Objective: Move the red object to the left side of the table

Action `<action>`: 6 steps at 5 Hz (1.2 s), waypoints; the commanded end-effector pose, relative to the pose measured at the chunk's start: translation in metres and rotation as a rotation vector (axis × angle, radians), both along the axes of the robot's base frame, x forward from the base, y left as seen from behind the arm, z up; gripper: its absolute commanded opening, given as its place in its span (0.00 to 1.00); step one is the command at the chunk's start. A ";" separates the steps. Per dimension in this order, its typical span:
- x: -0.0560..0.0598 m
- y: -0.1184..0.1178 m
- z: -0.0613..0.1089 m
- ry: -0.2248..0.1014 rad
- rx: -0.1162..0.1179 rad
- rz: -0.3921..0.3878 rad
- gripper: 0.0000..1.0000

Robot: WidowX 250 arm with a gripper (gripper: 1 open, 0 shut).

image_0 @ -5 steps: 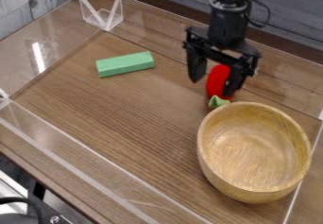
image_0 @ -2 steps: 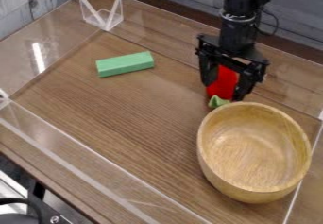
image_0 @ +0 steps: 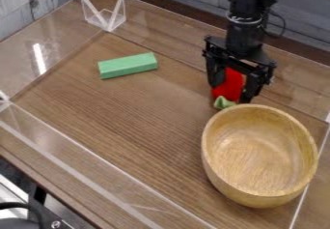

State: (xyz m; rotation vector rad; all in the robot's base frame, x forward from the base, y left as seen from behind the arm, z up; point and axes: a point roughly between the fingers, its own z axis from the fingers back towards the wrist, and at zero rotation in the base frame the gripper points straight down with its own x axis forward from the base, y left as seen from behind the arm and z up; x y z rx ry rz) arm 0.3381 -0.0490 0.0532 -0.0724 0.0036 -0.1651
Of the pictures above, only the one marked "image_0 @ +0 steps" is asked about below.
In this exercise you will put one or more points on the clear acrylic corner bracket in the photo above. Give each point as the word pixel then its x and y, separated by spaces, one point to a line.
pixel 105 19

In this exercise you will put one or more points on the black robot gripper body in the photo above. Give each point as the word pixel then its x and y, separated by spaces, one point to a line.
pixel 254 62

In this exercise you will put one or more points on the green rectangular block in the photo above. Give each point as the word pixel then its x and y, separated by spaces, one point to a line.
pixel 128 65

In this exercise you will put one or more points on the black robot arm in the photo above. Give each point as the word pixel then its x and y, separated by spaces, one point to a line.
pixel 248 17

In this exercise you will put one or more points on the wooden bowl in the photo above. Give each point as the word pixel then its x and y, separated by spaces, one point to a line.
pixel 260 155

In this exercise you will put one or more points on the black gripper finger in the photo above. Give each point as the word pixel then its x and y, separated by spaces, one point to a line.
pixel 252 88
pixel 216 70

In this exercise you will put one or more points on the clear acrylic barrier wall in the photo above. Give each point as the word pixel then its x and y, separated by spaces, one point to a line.
pixel 113 144

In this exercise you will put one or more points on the red plush strawberry toy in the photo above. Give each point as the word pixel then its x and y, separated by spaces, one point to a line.
pixel 228 92

